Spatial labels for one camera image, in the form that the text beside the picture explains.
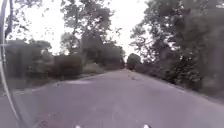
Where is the round dark tree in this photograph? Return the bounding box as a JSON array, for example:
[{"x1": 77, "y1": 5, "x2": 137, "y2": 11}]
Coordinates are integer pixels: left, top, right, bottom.
[{"x1": 126, "y1": 53, "x2": 142, "y2": 71}]

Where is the row of trees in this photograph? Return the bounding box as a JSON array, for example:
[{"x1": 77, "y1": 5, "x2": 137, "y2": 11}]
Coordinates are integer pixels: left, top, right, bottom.
[
  {"x1": 129, "y1": 0, "x2": 224, "y2": 98},
  {"x1": 4, "y1": 0, "x2": 126, "y2": 81}
]

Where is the grey asphalt road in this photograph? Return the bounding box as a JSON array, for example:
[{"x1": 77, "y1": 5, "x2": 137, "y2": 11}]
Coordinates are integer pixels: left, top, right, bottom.
[{"x1": 0, "y1": 68, "x2": 224, "y2": 128}]

